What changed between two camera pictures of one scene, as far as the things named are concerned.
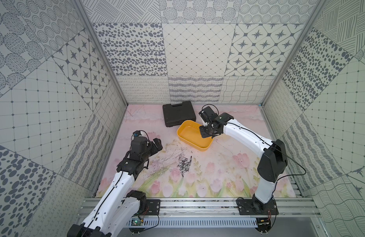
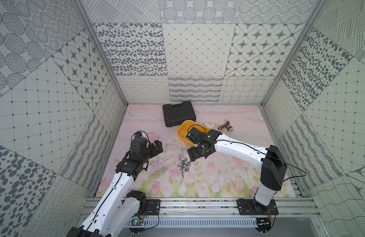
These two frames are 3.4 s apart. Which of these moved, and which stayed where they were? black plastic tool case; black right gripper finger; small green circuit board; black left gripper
Moved: black right gripper finger
Stayed: black plastic tool case; black left gripper; small green circuit board
